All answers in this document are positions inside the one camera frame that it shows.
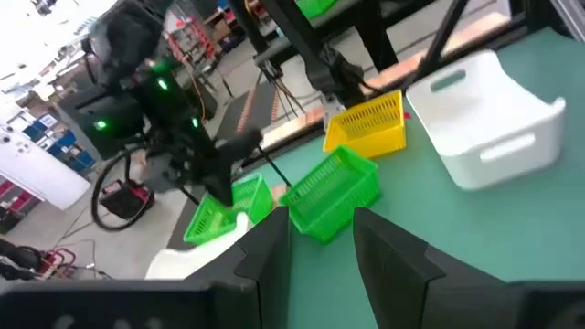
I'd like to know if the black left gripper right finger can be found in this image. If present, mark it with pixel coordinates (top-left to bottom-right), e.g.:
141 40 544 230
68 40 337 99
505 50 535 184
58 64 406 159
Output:
352 207 527 329

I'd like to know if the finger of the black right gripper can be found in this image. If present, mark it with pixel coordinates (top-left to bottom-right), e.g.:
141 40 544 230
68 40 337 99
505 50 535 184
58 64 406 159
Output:
200 168 235 207
218 126 265 161

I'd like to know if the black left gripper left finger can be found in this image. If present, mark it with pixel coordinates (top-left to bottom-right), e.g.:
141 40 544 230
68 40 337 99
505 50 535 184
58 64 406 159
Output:
187 205 292 329

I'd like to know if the green plastic mesh basket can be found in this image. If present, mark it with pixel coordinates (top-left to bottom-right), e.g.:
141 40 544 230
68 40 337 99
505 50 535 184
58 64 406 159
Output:
182 172 276 247
278 144 382 244

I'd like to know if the yellow plastic mesh basket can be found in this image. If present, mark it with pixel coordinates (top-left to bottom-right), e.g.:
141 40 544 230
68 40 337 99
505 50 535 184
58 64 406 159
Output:
322 89 408 160

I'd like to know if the red and black box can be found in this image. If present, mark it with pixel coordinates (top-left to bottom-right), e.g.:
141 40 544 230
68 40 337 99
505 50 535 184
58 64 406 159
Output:
99 178 155 221

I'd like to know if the rack with blue bins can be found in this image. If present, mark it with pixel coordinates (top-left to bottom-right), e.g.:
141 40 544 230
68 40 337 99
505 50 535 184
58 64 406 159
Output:
22 113 98 173

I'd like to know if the green plastic crate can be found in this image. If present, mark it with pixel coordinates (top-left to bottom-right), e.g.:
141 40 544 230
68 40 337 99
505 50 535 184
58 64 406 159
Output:
294 0 340 20

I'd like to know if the black desk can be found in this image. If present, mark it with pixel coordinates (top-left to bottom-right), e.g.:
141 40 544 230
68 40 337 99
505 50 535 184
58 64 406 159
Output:
253 0 440 72

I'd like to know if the rack with red bins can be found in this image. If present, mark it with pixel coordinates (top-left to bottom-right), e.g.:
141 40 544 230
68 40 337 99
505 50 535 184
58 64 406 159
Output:
0 178 36 220

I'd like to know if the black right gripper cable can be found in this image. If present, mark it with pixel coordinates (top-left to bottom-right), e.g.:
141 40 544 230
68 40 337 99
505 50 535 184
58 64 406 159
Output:
90 144 154 233

